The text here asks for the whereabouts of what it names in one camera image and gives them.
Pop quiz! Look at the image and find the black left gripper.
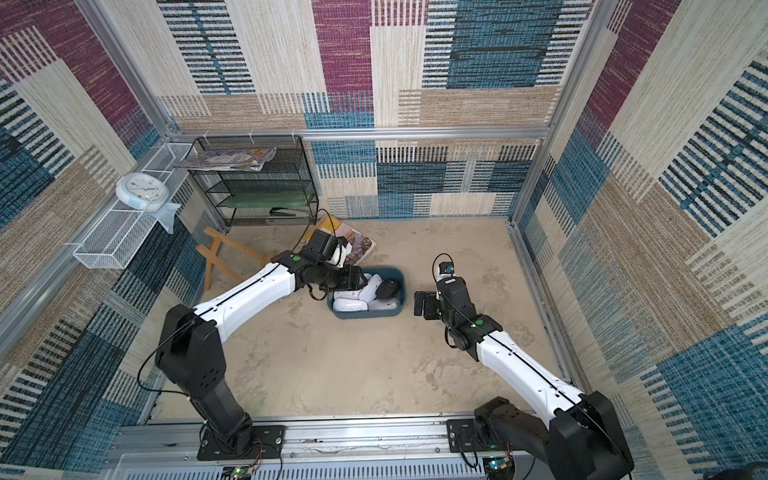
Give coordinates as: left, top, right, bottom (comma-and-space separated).
315, 262, 369, 290

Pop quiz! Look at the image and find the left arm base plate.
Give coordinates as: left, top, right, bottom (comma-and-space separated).
197, 423, 286, 461

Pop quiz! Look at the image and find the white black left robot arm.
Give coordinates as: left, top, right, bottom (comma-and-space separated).
154, 252, 367, 458

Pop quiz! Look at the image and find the white round clock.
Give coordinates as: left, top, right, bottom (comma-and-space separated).
115, 172, 170, 213

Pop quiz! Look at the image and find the white wire wall basket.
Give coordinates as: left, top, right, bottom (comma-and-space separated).
73, 143, 191, 269

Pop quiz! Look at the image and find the black mesh shelf rack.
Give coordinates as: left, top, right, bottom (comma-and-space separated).
190, 135, 319, 227

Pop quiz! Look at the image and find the teal storage box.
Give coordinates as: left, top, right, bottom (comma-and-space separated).
326, 266, 407, 320

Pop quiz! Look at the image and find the white oval mouse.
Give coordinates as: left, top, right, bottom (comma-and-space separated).
332, 298, 369, 313

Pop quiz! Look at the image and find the colourful magazine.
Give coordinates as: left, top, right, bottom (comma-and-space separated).
174, 148, 278, 172

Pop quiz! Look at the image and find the yellow English textbook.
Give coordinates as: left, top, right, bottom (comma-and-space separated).
299, 213, 376, 265

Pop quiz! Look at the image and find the black stapler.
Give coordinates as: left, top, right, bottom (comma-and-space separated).
269, 207, 310, 218

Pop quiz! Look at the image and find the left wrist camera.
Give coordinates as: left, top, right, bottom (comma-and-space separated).
301, 230, 352, 268

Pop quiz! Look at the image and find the wooden tabletop easel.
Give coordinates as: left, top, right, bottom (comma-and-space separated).
195, 227, 269, 292

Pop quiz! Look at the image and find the white mouse in box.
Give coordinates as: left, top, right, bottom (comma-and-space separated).
334, 290, 360, 300

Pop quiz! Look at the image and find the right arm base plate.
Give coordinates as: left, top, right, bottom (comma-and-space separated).
446, 417, 534, 453

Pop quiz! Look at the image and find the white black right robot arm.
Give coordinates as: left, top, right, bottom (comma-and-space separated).
414, 276, 634, 479

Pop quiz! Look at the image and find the black mouse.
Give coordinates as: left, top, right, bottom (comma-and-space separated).
376, 278, 401, 300

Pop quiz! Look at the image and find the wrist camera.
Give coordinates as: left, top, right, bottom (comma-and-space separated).
435, 261, 455, 282
301, 230, 352, 268

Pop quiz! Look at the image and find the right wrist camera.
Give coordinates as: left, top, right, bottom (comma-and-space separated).
435, 261, 455, 282

